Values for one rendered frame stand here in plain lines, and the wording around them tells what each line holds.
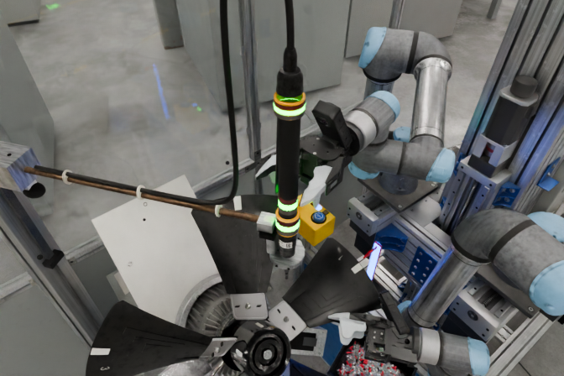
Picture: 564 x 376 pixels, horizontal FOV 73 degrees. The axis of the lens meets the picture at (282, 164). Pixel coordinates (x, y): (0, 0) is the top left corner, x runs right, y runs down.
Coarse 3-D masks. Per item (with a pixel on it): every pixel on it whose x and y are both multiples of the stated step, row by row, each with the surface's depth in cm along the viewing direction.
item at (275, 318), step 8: (280, 304) 98; (272, 312) 96; (280, 312) 96; (288, 312) 96; (272, 320) 95; (280, 320) 95; (296, 320) 95; (280, 328) 93; (288, 328) 93; (296, 328) 93; (304, 328) 93; (288, 336) 92
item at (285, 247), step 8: (288, 56) 48; (296, 56) 48; (288, 64) 48; (296, 64) 49; (280, 72) 49; (288, 72) 49; (296, 72) 49; (280, 80) 49; (288, 80) 49; (296, 80) 49; (280, 88) 50; (288, 88) 50; (296, 88) 50; (288, 96) 50; (296, 96) 51; (280, 240) 72; (288, 240) 71; (280, 248) 74; (288, 248) 72; (288, 256) 74
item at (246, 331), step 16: (240, 320) 93; (256, 320) 90; (224, 336) 91; (240, 336) 86; (256, 336) 83; (272, 336) 86; (256, 352) 83; (272, 352) 86; (288, 352) 87; (240, 368) 84; (256, 368) 84; (272, 368) 85
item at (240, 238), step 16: (256, 208) 90; (272, 208) 90; (208, 224) 90; (224, 224) 90; (240, 224) 89; (256, 224) 89; (208, 240) 91; (224, 240) 90; (240, 240) 89; (256, 240) 89; (224, 256) 91; (240, 256) 89; (256, 256) 89; (224, 272) 91; (240, 272) 90; (256, 272) 89; (240, 288) 90; (256, 288) 88
